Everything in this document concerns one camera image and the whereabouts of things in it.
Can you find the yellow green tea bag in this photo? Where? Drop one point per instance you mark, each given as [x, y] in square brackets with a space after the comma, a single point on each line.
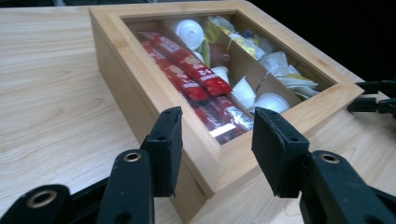
[212, 31]
[205, 53]

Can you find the wooden box with glass lid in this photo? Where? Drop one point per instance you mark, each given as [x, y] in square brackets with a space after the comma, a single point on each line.
[130, 81]

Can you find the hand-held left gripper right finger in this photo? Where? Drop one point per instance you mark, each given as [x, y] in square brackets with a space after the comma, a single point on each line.
[280, 161]

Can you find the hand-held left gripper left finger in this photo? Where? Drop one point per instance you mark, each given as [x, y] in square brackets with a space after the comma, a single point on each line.
[165, 161]

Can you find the white creamer cup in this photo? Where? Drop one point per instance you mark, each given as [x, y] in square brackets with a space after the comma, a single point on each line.
[221, 74]
[271, 102]
[188, 32]
[198, 56]
[244, 92]

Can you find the white paper sachet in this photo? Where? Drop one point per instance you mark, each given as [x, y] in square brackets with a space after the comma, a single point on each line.
[275, 60]
[295, 82]

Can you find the brown round capsule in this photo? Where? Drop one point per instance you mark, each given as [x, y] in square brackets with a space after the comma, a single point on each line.
[219, 55]

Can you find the yellow and white packet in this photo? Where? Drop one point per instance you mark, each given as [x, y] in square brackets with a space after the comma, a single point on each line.
[246, 45]

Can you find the red stick sachet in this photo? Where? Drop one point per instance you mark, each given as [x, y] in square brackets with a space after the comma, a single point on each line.
[174, 74]
[190, 63]

